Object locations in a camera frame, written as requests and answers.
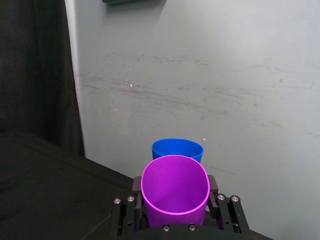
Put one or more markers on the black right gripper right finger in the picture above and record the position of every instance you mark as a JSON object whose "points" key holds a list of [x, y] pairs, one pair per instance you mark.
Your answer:
{"points": [[228, 210]]}

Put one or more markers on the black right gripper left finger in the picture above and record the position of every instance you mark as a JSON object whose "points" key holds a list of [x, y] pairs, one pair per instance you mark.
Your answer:
{"points": [[130, 207]]}

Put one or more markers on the purple plastic cup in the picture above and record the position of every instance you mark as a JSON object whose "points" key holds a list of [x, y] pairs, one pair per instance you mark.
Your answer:
{"points": [[175, 188]]}

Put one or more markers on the blue plastic cup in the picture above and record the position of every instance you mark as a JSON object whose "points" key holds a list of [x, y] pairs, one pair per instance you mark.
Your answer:
{"points": [[175, 150]]}

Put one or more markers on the black curtain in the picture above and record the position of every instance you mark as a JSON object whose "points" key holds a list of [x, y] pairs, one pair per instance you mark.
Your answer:
{"points": [[37, 72]]}

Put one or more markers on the dark wall-mounted object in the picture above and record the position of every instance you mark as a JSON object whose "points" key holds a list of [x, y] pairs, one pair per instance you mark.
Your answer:
{"points": [[135, 2]]}

